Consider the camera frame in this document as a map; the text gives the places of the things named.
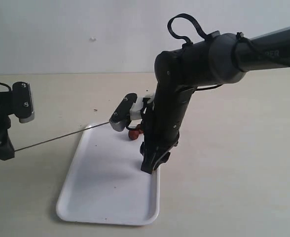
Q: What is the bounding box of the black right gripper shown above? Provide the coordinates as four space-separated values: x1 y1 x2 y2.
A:
141 108 180 174

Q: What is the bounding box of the thin metal skewer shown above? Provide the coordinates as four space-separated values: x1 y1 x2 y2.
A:
14 122 109 152

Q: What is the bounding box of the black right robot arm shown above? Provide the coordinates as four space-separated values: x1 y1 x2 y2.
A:
140 27 290 174

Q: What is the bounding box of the white plastic tray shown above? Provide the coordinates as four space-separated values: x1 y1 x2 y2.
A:
56 123 160 226

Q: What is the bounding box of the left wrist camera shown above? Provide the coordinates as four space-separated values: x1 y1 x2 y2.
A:
12 81 35 123

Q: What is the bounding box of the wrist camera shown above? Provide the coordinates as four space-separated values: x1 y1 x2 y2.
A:
109 93 137 132
12 81 35 123

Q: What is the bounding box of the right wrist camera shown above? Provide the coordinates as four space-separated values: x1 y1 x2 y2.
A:
109 93 137 132

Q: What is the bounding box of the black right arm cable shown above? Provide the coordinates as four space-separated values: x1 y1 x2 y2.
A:
167 14 222 92

